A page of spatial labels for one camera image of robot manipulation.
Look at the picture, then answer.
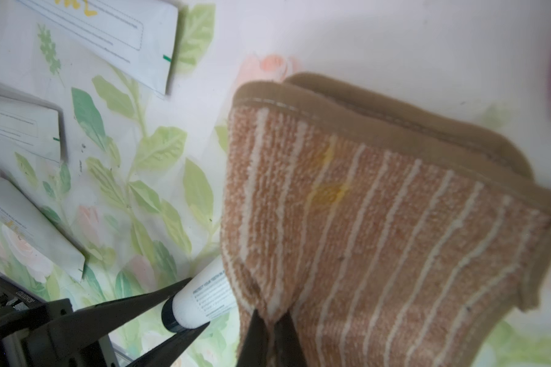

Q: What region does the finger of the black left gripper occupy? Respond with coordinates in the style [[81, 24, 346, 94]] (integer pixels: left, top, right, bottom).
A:
[[128, 323, 211, 367]]

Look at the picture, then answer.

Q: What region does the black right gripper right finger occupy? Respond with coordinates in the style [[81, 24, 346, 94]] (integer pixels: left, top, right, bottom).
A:
[[274, 312, 308, 367]]

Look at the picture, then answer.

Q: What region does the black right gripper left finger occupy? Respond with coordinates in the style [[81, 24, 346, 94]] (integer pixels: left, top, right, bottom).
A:
[[236, 310, 272, 367]]

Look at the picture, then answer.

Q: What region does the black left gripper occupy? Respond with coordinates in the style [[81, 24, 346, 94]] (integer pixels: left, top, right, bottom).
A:
[[0, 263, 193, 367]]

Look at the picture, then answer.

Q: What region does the white tube dark blue cap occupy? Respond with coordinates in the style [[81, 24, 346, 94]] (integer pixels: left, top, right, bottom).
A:
[[161, 257, 237, 333]]

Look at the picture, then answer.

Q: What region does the brown striped towel cloth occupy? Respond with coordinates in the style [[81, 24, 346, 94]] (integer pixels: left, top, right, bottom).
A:
[[220, 73, 551, 366]]

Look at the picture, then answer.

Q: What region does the white tube purple cap near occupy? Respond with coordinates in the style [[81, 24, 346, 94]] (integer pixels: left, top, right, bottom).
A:
[[0, 177, 85, 283]]

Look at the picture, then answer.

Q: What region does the white tube black cap centre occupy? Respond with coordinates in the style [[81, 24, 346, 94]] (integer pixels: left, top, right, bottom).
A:
[[0, 96, 61, 163]]

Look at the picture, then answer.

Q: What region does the white tube dark cap left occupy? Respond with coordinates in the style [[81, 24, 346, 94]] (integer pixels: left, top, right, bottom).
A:
[[21, 0, 178, 95]]

